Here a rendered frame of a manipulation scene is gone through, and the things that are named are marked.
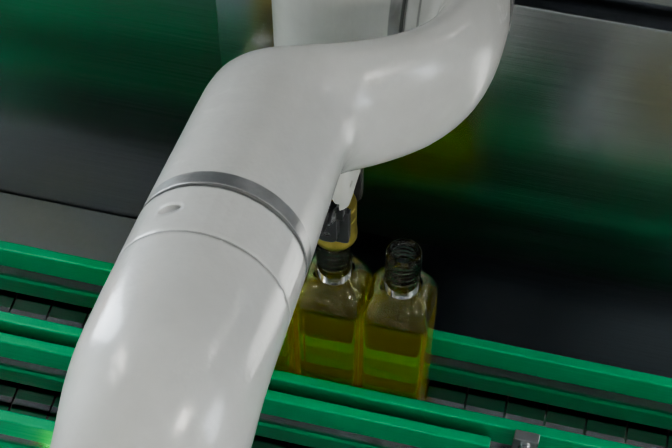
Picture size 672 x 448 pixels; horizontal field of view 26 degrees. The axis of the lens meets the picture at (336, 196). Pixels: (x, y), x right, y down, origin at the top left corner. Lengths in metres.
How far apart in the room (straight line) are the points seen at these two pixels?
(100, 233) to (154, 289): 0.86
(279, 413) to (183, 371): 0.69
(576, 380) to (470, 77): 0.56
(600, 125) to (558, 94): 0.05
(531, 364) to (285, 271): 0.67
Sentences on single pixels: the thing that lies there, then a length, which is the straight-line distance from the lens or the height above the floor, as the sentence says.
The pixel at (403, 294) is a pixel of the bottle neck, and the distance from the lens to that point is 1.20.
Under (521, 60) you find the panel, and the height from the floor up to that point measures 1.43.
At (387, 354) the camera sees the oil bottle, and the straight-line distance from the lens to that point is 1.26.
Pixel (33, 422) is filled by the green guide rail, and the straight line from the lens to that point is 1.32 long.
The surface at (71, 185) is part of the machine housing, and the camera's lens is 1.51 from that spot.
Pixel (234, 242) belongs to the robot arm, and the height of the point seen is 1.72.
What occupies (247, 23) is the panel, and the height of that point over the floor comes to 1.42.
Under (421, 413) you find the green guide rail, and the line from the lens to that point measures 1.30.
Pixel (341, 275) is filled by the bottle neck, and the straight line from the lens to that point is 1.20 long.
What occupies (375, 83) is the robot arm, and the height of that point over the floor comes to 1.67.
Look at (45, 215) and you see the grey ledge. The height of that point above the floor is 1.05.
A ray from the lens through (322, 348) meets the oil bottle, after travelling 1.28.
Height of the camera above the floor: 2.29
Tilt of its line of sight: 54 degrees down
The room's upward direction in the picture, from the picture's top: straight up
